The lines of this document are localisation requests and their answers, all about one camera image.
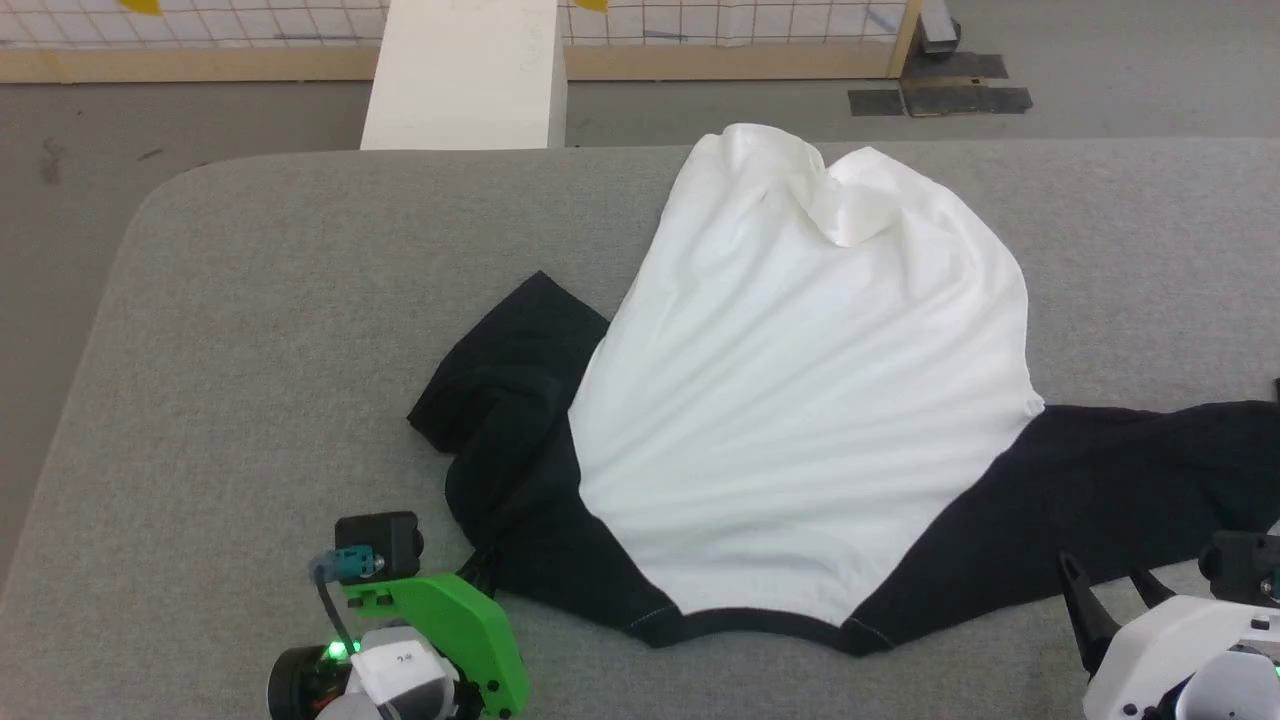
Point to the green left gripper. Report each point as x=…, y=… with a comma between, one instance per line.
x=460, y=620

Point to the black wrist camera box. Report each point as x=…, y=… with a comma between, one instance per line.
x=385, y=535
x=1245, y=565

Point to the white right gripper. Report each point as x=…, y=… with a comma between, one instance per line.
x=1160, y=650

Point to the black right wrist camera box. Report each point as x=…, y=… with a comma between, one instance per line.
x=1245, y=565

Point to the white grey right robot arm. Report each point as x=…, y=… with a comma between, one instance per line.
x=1235, y=692

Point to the white and black t-shirt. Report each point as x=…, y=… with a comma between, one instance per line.
x=800, y=400

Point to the large black floor plate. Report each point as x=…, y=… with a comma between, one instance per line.
x=965, y=95

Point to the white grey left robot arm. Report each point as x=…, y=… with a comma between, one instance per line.
x=390, y=670

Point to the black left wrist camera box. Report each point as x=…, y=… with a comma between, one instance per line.
x=385, y=535

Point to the white rectangular block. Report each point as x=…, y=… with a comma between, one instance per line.
x=465, y=75

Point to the grey metal panel stand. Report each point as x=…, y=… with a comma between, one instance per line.
x=938, y=25

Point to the small black floor plate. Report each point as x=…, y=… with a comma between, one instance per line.
x=877, y=102

